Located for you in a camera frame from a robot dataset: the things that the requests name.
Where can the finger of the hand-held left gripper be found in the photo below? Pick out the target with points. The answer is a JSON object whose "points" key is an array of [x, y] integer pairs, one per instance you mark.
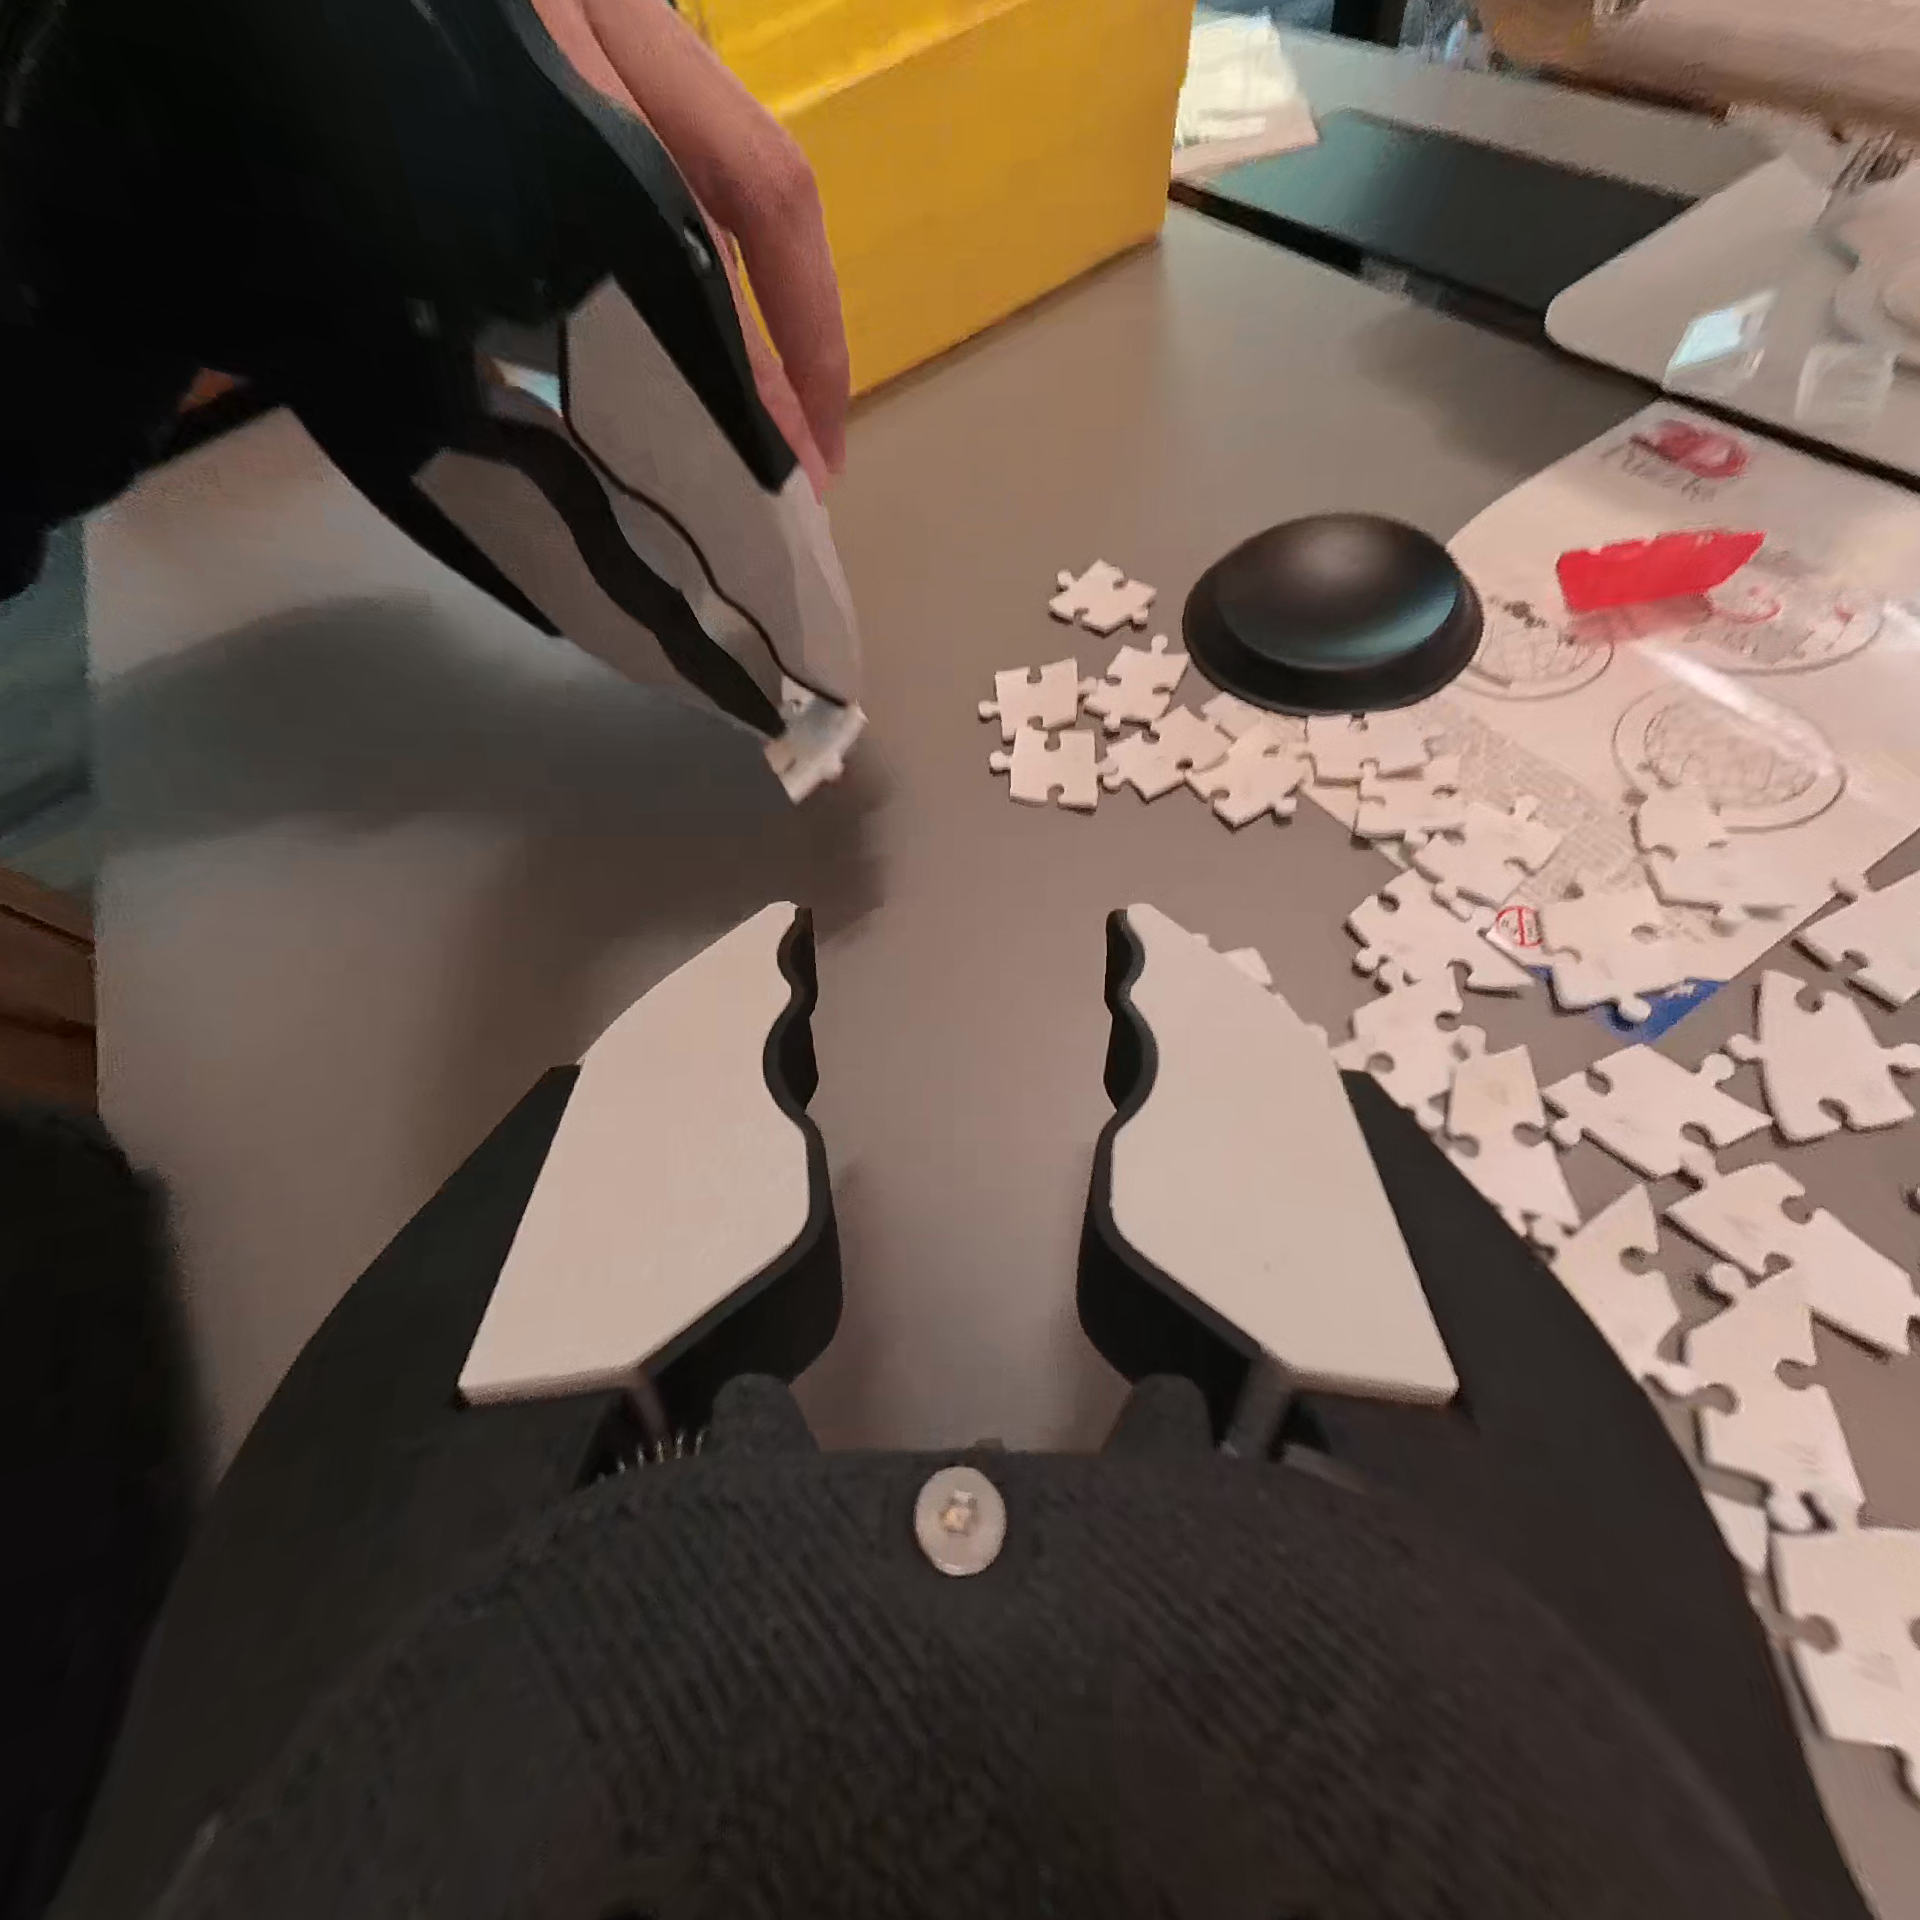
{"points": [[481, 466], [674, 435]]}

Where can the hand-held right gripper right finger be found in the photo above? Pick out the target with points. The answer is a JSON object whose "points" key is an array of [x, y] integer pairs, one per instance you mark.
{"points": [[1260, 1201]]}

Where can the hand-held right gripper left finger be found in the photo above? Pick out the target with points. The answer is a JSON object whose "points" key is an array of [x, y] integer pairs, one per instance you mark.
{"points": [[660, 1201]]}

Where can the pile of white puzzle pieces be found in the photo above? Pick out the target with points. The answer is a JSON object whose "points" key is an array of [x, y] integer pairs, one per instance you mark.
{"points": [[1500, 1110]]}

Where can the person's left forearm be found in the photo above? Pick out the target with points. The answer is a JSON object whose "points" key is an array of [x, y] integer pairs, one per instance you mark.
{"points": [[120, 226]]}

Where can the black dome puzzle stand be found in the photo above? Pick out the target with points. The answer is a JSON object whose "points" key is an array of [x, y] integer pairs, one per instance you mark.
{"points": [[1328, 615]]}

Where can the person's left hand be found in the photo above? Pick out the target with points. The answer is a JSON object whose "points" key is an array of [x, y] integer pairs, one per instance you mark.
{"points": [[751, 182]]}

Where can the yellow plastic bin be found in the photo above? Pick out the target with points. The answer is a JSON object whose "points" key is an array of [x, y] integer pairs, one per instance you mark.
{"points": [[975, 182]]}

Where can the white plastic bag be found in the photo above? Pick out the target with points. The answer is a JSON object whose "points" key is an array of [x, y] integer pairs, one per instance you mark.
{"points": [[1236, 91]]}

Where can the printed paper leaflet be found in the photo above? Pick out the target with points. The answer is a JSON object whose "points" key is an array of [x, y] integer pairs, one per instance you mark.
{"points": [[1724, 721]]}

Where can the red plastic clip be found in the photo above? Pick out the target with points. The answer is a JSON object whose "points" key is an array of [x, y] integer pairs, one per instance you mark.
{"points": [[1650, 570]]}

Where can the black desk mat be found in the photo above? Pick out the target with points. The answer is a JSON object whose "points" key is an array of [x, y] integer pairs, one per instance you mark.
{"points": [[1470, 196]]}

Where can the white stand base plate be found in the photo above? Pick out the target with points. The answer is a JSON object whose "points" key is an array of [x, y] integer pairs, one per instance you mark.
{"points": [[1680, 300]]}

